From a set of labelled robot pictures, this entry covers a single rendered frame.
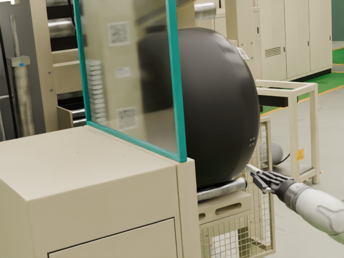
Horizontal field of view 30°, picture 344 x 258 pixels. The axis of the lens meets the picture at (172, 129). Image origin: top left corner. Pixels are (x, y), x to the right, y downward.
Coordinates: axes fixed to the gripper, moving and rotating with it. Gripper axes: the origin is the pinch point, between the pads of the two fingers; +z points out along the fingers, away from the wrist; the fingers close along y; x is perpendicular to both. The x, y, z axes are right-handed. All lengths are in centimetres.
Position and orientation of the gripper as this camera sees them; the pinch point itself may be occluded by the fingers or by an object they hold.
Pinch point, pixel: (254, 171)
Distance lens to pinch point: 218.1
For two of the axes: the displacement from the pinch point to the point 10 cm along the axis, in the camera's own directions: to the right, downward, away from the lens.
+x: 0.1, 9.4, 3.5
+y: -8.6, 1.8, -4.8
